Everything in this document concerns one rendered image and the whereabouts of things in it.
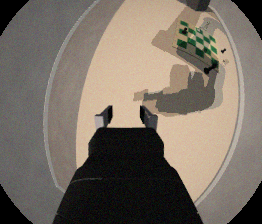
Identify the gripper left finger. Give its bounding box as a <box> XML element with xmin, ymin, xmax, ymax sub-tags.
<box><xmin>94</xmin><ymin>105</ymin><xmax>113</xmax><ymax>130</ymax></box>

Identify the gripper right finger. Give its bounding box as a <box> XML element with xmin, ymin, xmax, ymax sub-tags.
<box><xmin>140</xmin><ymin>105</ymin><xmax>158</xmax><ymax>130</ymax></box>

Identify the black chess king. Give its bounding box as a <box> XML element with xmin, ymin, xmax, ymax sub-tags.
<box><xmin>204</xmin><ymin>64</ymin><xmax>217</xmax><ymax>74</ymax></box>

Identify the green and cream chessboard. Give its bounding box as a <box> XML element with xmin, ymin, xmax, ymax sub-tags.
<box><xmin>172</xmin><ymin>18</ymin><xmax>220</xmax><ymax>74</ymax></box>

